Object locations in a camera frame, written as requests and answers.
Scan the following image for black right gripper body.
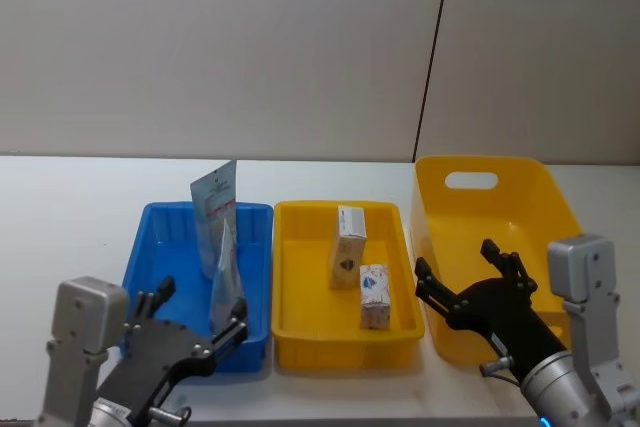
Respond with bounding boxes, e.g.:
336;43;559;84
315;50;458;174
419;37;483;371
446;276;570;379

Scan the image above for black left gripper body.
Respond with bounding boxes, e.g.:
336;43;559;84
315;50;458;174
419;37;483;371
93;318;218;424

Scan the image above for blue plastic tray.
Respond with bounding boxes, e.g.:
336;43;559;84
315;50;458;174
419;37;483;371
121;201;275;374

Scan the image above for small silver foil pouch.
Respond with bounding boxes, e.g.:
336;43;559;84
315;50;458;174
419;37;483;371
208;218;247;334

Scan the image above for yellow deep plastic basket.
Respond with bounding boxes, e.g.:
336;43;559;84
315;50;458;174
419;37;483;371
410;154;585;364

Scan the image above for small white box, blue print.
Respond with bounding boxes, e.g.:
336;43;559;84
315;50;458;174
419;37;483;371
358;262;392;332

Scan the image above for yellow shallow plastic tray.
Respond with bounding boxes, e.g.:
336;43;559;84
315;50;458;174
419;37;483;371
269;199;427;369

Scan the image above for tall cream carton box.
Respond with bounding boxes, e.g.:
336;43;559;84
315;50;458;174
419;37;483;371
329;204;368;292

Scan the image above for tall silver pouch, red stripe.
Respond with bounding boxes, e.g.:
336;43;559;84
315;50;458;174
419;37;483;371
189;158;239;279

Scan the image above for right gripper cable with plug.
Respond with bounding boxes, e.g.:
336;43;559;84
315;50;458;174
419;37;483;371
478;355;522;384

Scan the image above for gripper cable with plug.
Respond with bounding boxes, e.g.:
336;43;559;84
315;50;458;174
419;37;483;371
478;355;522;384
148;405;192;426

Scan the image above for left gripper cable with plug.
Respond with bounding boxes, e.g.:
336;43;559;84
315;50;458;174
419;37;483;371
148;405;192;426

